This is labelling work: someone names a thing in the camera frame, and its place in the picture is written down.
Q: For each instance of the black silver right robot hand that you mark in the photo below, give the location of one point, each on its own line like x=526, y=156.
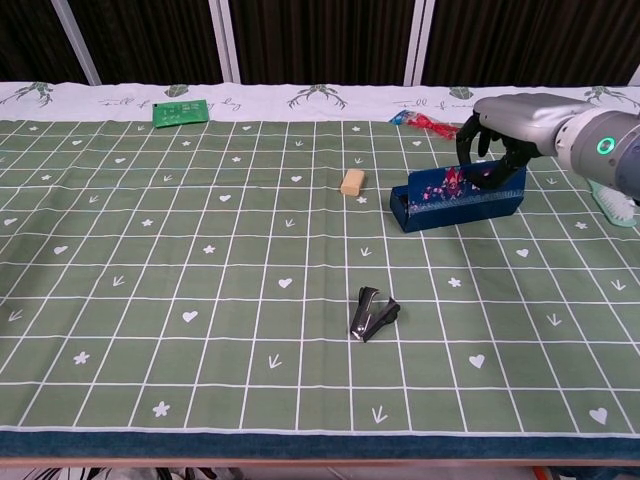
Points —
x=525, y=117

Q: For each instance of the blue floral glasses case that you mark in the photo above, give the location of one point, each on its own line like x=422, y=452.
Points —
x=450, y=210

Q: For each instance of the mint green brush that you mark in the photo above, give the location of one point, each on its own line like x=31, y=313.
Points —
x=617, y=210

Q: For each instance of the tan rectangular eraser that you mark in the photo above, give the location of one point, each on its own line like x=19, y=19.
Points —
x=351, y=182

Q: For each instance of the small metal clip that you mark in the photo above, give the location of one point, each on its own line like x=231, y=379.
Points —
x=370, y=315

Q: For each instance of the green card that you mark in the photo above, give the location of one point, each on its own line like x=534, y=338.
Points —
x=180, y=113

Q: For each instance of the green grid tablecloth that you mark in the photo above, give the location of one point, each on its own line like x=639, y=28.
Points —
x=200, y=250

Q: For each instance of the dark blue under cloth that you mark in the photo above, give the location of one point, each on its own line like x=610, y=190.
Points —
x=300, y=445

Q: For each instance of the white partition post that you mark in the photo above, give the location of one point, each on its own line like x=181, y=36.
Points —
x=75, y=45
x=635, y=75
x=416, y=40
x=225, y=40

